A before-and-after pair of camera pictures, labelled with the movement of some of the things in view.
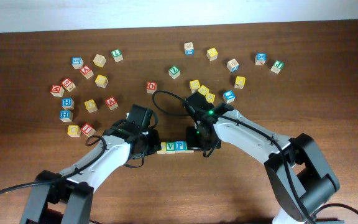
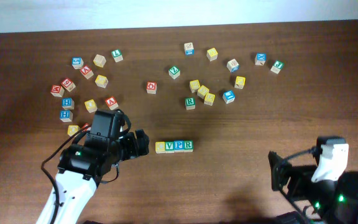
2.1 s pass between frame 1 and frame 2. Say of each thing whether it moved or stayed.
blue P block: stayed
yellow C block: stayed
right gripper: moved
